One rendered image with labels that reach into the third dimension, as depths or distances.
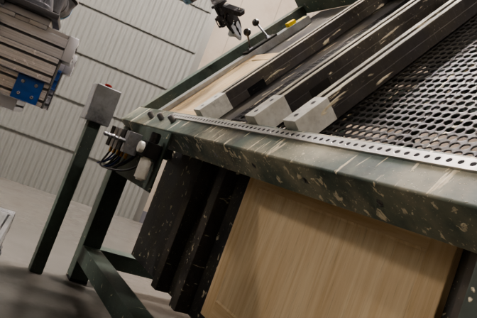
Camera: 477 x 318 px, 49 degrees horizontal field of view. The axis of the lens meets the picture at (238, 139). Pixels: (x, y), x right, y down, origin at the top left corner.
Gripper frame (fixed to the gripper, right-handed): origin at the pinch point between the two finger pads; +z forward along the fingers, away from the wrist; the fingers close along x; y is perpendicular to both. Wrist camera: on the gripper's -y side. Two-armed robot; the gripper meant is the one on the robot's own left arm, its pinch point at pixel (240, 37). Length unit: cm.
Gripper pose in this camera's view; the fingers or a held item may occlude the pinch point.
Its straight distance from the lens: 270.5
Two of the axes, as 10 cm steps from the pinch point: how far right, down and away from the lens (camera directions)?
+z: 4.5, 8.3, 3.2
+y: -6.9, 0.9, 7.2
